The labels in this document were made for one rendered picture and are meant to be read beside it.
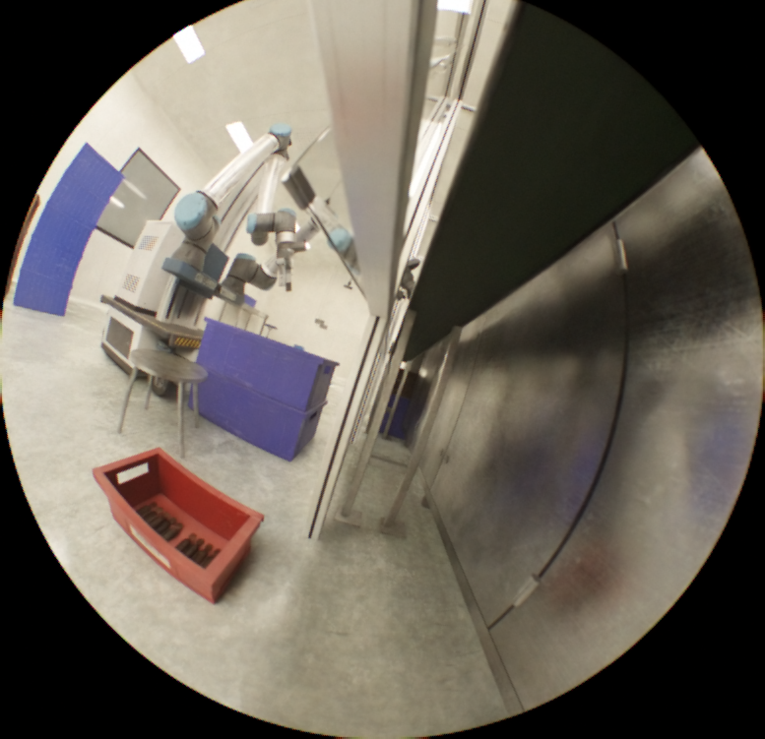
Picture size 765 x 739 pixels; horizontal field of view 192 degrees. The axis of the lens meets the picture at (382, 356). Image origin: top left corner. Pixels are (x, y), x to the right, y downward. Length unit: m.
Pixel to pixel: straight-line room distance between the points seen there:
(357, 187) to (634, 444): 0.33
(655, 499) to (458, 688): 0.41
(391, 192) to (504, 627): 0.48
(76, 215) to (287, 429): 2.39
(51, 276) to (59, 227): 0.36
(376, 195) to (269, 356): 0.80
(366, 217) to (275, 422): 0.83
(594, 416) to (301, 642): 0.53
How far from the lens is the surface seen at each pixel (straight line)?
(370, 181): 0.15
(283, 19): 2.73
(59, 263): 2.49
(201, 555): 0.53
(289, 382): 0.87
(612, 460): 0.30
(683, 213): 0.36
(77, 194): 2.52
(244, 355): 0.96
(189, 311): 1.59
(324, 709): 0.46
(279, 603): 0.50
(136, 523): 0.44
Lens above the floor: 0.45
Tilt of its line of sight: 4 degrees up
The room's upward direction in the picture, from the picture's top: 18 degrees clockwise
